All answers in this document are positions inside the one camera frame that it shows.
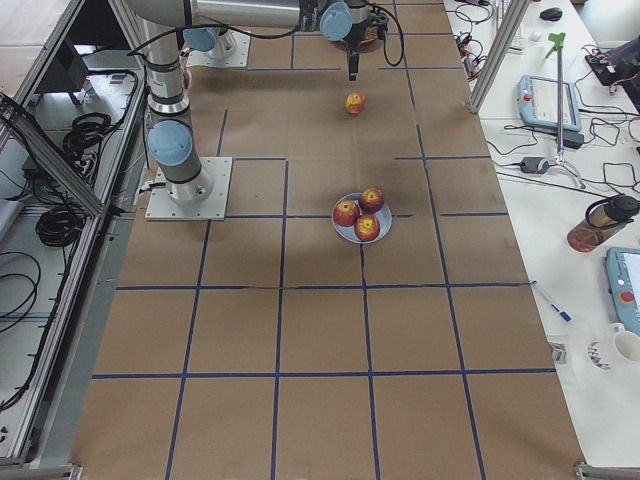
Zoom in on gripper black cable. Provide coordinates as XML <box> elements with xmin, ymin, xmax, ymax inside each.
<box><xmin>371</xmin><ymin>0</ymin><xmax>405</xmax><ymax>68</ymax></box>

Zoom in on woven wicker basket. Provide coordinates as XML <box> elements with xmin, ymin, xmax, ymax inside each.
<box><xmin>334</xmin><ymin>26</ymin><xmax>380</xmax><ymax>51</ymax></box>

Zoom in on yellow-red apple from basket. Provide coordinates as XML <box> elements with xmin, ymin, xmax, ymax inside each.
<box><xmin>345</xmin><ymin>92</ymin><xmax>366</xmax><ymax>115</ymax></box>

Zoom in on small tripod with green clamp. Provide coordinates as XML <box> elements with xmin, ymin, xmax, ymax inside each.
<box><xmin>546</xmin><ymin>33</ymin><xmax>586</xmax><ymax>190</ymax></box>

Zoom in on red apple on plate far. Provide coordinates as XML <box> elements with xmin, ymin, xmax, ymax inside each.
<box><xmin>358</xmin><ymin>187</ymin><xmax>385</xmax><ymax>214</ymax></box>

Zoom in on aluminium frame post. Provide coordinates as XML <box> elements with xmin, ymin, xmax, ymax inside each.
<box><xmin>466</xmin><ymin>0</ymin><xmax>529</xmax><ymax>114</ymax></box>

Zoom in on red apple on plate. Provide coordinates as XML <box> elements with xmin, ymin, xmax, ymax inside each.
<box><xmin>332</xmin><ymin>200</ymin><xmax>361</xmax><ymax>227</ymax></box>
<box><xmin>358</xmin><ymin>187</ymin><xmax>385</xmax><ymax>214</ymax></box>
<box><xmin>354</xmin><ymin>214</ymin><xmax>381</xmax><ymax>242</ymax></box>

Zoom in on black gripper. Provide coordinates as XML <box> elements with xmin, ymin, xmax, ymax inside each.
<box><xmin>343</xmin><ymin>1</ymin><xmax>388</xmax><ymax>81</ymax></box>

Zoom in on brown water bottle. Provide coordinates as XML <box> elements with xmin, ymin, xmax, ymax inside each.
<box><xmin>566</xmin><ymin>194</ymin><xmax>639</xmax><ymax>253</ymax></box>

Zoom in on teach pendant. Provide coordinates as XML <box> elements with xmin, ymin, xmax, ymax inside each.
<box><xmin>605</xmin><ymin>247</ymin><xmax>639</xmax><ymax>334</ymax></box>
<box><xmin>517</xmin><ymin>75</ymin><xmax>582</xmax><ymax>132</ymax></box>

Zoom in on light blue plate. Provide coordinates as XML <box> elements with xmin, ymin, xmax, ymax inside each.
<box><xmin>331</xmin><ymin>193</ymin><xmax>393</xmax><ymax>244</ymax></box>

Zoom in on white mug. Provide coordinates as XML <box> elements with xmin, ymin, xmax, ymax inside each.
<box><xmin>608</xmin><ymin>323</ymin><xmax>639</xmax><ymax>363</ymax></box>

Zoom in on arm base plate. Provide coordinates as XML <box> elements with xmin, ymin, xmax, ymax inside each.
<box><xmin>145</xmin><ymin>157</ymin><xmax>233</xmax><ymax>221</ymax></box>
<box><xmin>186</xmin><ymin>30</ymin><xmax>250</xmax><ymax>69</ymax></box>

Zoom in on blue white pen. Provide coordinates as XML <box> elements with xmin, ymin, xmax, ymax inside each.
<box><xmin>531</xmin><ymin>280</ymin><xmax>572</xmax><ymax>323</ymax></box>

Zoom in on aluminium side rail frame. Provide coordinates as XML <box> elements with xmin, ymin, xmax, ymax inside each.
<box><xmin>1</xmin><ymin>1</ymin><xmax>146</xmax><ymax>469</ymax></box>

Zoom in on red apple on plate left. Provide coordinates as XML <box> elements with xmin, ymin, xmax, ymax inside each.
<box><xmin>332</xmin><ymin>200</ymin><xmax>361</xmax><ymax>227</ymax></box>

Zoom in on teach pendant near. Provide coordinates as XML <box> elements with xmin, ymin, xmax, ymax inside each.
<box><xmin>605</xmin><ymin>247</ymin><xmax>639</xmax><ymax>334</ymax></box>

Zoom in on teach pendant far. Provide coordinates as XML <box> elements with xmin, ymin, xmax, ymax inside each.
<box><xmin>517</xmin><ymin>75</ymin><xmax>582</xmax><ymax>132</ymax></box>

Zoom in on coiled black cables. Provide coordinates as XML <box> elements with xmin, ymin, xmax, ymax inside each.
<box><xmin>34</xmin><ymin>112</ymin><xmax>114</xmax><ymax>248</ymax></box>

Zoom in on black computer mouse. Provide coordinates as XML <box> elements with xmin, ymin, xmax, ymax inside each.
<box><xmin>539</xmin><ymin>7</ymin><xmax>563</xmax><ymax>22</ymax></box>

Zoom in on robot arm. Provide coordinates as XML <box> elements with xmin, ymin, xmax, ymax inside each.
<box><xmin>127</xmin><ymin>1</ymin><xmax>326</xmax><ymax>205</ymax></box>
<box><xmin>180</xmin><ymin>1</ymin><xmax>391</xmax><ymax>81</ymax></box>

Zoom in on red apple on plate near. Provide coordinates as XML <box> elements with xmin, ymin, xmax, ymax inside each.
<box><xmin>354</xmin><ymin>214</ymin><xmax>381</xmax><ymax>242</ymax></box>

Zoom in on black power adapter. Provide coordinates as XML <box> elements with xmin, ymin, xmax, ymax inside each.
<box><xmin>557</xmin><ymin>130</ymin><xmax>585</xmax><ymax>150</ymax></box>

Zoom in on metal binder clip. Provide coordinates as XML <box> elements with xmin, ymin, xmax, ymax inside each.
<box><xmin>548</xmin><ymin>341</ymin><xmax>568</xmax><ymax>365</ymax></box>

